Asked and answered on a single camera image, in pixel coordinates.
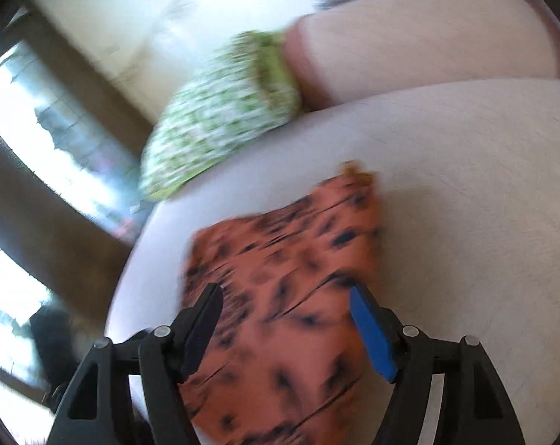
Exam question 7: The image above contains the green white patterned pillow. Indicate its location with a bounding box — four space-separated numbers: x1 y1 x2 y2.
138 30 304 202

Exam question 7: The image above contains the dark object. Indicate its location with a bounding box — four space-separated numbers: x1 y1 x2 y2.
27 306 90 413

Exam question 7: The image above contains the pink bolster cushion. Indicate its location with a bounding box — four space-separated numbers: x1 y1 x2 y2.
284 0 560 112

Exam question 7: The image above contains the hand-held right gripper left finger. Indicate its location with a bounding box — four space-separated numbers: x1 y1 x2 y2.
46 283 224 445

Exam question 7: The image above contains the orange black patterned garment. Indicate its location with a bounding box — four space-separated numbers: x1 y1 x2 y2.
182 161 387 445

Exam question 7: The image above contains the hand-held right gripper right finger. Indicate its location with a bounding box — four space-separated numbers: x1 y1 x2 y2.
349 284 526 445

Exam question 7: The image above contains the wooden framed window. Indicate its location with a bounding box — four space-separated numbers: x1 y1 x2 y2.
0 4 155 409

